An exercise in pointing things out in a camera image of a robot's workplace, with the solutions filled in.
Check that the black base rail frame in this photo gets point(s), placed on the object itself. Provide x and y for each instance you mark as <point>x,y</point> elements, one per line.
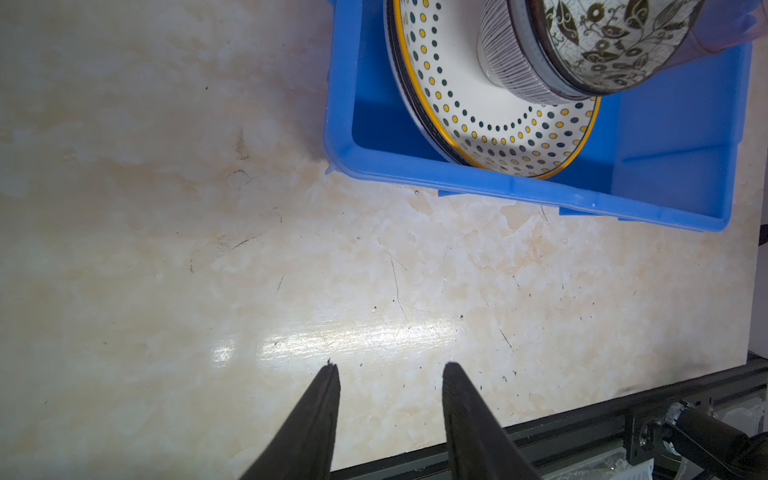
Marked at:
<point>600,439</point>

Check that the green black patterned bowl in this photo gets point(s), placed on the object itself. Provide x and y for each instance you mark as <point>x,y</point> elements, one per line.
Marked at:
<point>606,47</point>

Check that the dotted plate yellow rim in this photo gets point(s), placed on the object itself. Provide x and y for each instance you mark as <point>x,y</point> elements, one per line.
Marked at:
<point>492,128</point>

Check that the pink transparent cup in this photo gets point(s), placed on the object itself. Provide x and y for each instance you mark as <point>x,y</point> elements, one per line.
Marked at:
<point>720,25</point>

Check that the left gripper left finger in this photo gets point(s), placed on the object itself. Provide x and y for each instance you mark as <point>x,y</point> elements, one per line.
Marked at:
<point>303,447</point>

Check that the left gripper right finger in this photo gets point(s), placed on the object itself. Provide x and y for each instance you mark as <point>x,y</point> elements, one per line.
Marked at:
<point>477,446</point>

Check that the blue plastic bin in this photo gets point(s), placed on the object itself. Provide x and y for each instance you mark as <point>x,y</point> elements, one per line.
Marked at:
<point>664,153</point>

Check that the black striped rim white plate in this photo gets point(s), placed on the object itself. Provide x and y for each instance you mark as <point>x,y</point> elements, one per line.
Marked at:
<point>409,92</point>

